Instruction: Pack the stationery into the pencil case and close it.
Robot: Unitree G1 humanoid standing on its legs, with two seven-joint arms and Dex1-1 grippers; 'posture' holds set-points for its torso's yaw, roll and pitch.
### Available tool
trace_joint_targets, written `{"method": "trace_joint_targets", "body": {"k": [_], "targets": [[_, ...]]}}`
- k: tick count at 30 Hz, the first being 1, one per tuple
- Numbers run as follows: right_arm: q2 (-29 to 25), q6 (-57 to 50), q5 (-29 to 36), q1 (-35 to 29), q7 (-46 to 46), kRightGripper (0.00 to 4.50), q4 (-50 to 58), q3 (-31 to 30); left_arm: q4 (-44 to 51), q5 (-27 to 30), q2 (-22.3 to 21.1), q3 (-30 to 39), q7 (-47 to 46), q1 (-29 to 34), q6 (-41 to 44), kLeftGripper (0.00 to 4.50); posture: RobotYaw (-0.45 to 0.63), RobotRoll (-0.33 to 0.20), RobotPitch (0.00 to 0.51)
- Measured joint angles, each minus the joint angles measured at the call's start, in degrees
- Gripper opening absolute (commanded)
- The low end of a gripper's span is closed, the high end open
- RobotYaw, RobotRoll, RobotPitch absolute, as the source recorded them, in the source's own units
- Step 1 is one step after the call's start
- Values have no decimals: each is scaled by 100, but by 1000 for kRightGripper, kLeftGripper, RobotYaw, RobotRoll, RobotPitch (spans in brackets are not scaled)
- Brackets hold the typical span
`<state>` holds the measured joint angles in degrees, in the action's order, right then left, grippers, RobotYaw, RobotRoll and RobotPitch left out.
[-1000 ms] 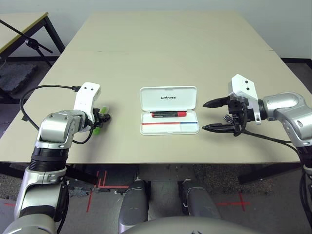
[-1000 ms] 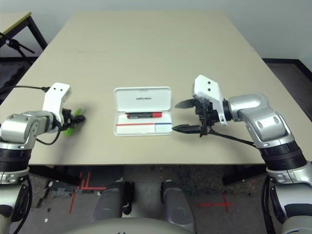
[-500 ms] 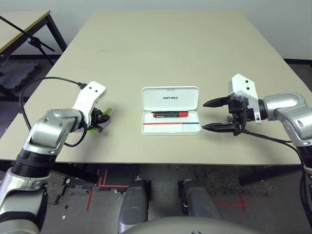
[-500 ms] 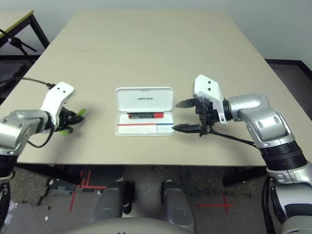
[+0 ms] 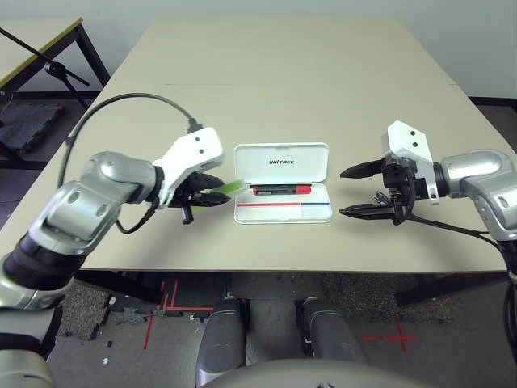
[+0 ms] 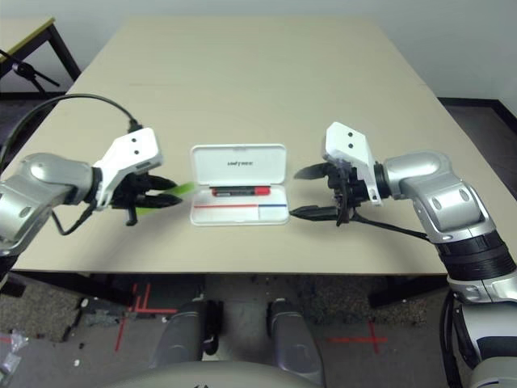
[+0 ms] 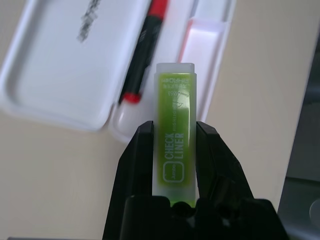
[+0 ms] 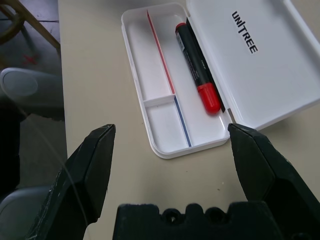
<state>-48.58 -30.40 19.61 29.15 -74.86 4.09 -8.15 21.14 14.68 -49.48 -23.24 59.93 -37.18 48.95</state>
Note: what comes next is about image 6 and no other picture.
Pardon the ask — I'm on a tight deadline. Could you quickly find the black marker with red cap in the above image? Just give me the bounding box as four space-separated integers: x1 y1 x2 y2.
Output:
209 184 271 198

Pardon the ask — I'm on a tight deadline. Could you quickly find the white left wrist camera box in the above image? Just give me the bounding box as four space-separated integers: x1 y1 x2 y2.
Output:
92 127 165 209

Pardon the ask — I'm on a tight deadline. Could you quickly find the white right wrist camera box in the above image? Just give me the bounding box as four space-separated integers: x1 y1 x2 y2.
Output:
322 121 383 207

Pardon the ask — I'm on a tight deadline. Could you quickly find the grey robot leg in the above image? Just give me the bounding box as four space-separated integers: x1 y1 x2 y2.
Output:
266 297 324 379
151 298 225 369

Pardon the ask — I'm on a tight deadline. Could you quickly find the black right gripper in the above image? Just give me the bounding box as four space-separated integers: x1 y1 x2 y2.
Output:
289 160 371 227

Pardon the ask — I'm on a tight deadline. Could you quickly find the clear plastic bag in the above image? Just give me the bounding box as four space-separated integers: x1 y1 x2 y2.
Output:
0 329 29 375

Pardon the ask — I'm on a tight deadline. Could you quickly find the grey robot right leg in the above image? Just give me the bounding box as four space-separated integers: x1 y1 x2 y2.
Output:
266 297 324 379

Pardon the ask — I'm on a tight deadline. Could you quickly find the green highlighter pen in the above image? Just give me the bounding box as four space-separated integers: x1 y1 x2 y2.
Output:
135 181 197 217

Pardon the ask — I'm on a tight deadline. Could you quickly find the black framed side table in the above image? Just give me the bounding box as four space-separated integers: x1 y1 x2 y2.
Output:
0 16 82 100

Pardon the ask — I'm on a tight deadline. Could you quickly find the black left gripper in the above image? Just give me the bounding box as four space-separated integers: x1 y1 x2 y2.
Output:
111 171 183 227

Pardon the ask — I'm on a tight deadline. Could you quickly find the grey robot left leg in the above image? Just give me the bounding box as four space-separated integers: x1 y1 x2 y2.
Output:
151 298 225 369

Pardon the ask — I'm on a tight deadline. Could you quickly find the red floor tape cross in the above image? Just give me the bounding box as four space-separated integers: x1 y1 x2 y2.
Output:
326 318 389 355

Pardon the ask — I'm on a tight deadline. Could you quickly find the beige robot torso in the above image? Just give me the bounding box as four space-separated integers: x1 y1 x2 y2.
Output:
107 361 316 388

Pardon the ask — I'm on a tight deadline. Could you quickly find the black tripod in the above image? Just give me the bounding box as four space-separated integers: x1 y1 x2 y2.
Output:
0 48 61 96

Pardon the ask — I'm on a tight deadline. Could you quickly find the white plastic pencil case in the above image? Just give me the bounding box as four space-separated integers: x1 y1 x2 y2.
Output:
189 143 291 226

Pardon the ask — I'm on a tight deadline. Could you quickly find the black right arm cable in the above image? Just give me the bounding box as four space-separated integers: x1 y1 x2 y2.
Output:
351 213 465 388

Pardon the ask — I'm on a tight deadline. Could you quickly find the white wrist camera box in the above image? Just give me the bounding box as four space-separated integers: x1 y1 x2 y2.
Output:
322 121 383 207
92 127 165 209

